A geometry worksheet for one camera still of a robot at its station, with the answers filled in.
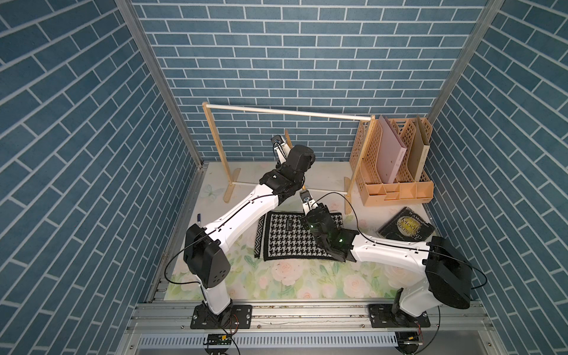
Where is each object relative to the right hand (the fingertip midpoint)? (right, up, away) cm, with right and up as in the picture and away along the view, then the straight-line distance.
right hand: (310, 202), depth 81 cm
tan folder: (+47, +20, +11) cm, 52 cm away
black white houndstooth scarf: (-11, -15, +11) cm, 21 cm away
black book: (+44, -11, +15) cm, 48 cm away
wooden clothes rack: (+20, +2, +25) cm, 32 cm away
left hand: (-2, +17, -2) cm, 18 cm away
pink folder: (+34, +20, +10) cm, 41 cm away
